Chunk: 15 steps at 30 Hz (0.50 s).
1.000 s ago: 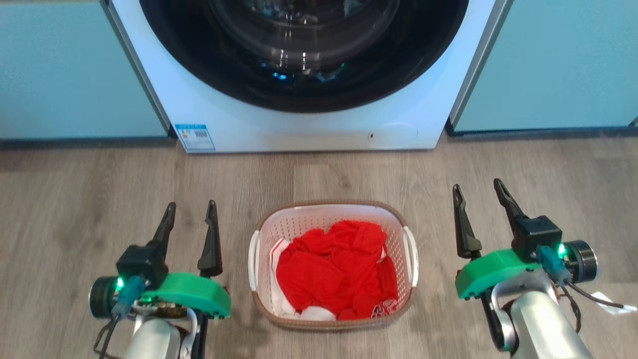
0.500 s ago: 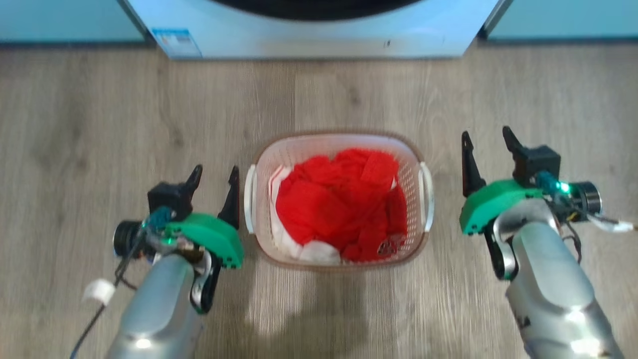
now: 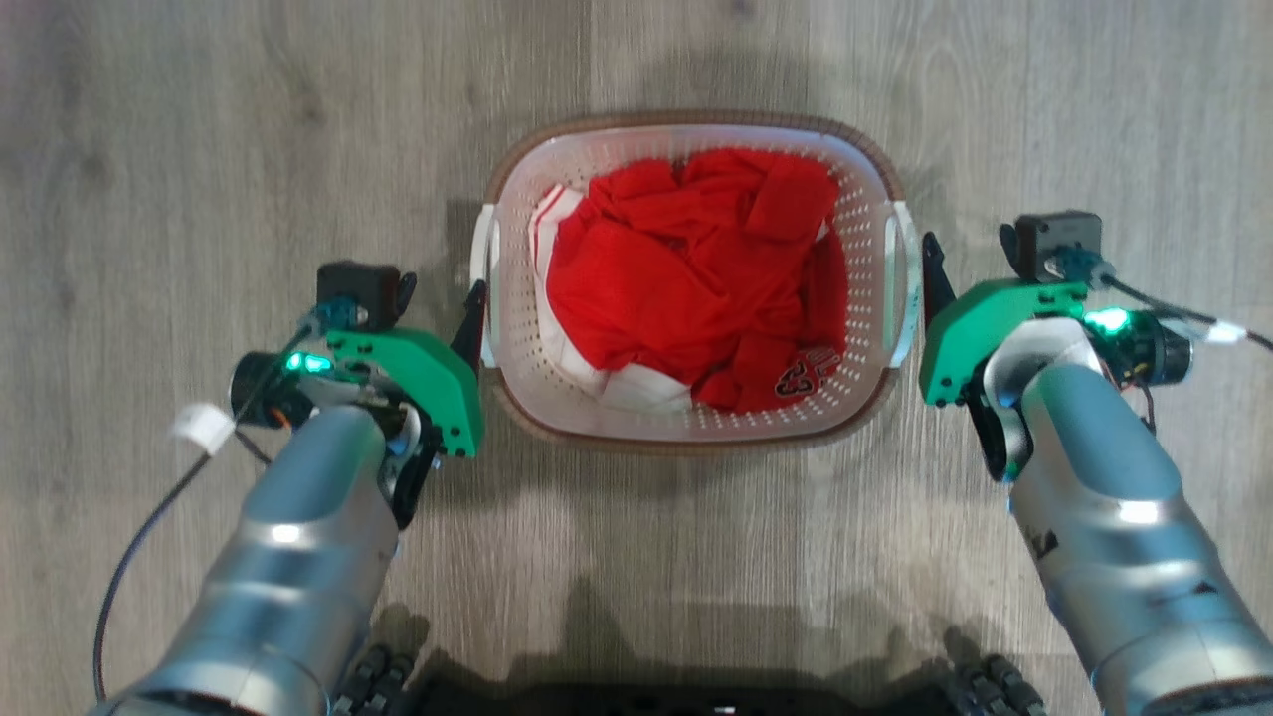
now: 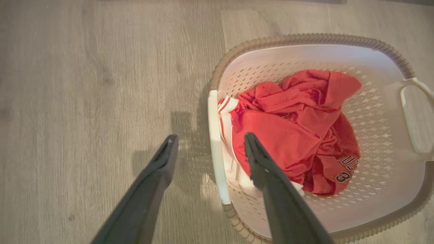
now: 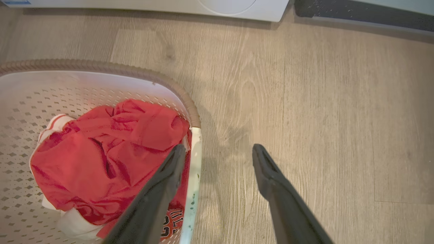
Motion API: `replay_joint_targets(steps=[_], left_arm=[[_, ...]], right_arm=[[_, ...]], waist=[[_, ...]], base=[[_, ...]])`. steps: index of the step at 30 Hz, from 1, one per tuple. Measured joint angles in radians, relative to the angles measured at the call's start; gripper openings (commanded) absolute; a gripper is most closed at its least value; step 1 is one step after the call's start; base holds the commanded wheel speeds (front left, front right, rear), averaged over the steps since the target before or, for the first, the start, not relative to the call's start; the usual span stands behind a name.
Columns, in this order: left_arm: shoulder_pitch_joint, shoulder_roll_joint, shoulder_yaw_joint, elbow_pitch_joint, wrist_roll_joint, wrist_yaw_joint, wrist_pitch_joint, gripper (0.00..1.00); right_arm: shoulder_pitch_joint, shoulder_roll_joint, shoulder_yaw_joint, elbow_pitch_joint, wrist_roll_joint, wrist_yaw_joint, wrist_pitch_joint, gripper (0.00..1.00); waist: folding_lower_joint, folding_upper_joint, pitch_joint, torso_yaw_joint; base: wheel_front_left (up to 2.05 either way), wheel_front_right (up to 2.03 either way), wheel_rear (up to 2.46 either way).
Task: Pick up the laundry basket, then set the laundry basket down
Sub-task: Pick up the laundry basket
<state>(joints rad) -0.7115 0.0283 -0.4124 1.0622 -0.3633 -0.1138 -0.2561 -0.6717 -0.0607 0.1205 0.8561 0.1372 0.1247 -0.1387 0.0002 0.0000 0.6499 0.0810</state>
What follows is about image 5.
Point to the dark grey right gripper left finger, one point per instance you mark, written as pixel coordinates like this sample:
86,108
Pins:
149,210

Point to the red and white jersey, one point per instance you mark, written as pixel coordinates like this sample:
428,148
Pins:
101,159

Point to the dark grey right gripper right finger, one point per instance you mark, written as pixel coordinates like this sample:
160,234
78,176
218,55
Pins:
288,210

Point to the dark grey furniture base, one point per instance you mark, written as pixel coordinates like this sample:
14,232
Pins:
366,15

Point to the white washing machine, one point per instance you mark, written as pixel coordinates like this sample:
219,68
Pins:
190,7

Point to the white perforated laundry basket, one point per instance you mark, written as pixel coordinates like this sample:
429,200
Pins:
27,142

